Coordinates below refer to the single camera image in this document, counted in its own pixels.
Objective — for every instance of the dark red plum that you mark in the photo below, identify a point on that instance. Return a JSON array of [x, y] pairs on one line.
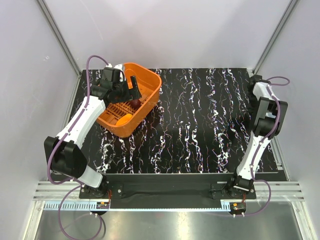
[[135, 103]]

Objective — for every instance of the right connector box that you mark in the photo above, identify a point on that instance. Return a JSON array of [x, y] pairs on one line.
[[238, 207]]

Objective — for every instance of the orange carrot piece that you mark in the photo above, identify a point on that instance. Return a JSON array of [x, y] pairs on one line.
[[123, 120]]

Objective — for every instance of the aluminium frame rail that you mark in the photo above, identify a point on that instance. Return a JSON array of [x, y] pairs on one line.
[[274, 190]]

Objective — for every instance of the connector box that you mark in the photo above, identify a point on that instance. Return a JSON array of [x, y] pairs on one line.
[[105, 205], [238, 207]]

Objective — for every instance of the left connector box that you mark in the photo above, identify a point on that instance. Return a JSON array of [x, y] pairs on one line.
[[105, 205]]

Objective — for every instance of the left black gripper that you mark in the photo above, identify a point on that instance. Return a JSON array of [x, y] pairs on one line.
[[131, 94]]

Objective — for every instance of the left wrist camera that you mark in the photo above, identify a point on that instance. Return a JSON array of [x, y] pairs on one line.
[[112, 74]]

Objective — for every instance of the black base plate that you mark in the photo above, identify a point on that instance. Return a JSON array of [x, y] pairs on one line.
[[212, 185]]

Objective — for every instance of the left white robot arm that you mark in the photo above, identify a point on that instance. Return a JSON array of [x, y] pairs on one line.
[[63, 152]]

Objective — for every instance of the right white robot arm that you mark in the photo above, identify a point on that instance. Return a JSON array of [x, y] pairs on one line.
[[266, 122]]

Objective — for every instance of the orange plastic basket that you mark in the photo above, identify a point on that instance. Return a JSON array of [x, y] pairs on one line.
[[149, 84]]

